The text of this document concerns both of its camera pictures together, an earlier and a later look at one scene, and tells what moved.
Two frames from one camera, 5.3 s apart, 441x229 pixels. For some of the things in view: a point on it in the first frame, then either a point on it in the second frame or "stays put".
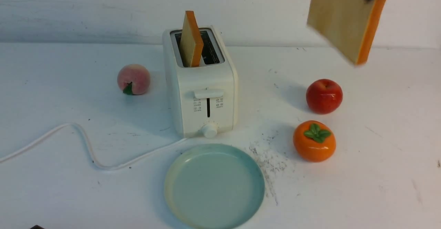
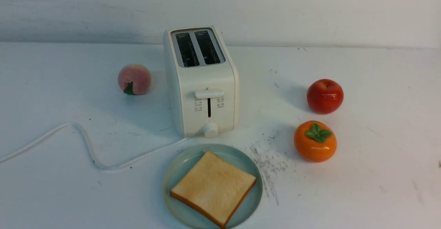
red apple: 324,96 stays put
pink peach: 133,79 stays put
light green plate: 214,186 stays put
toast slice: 339,12 to 214,188
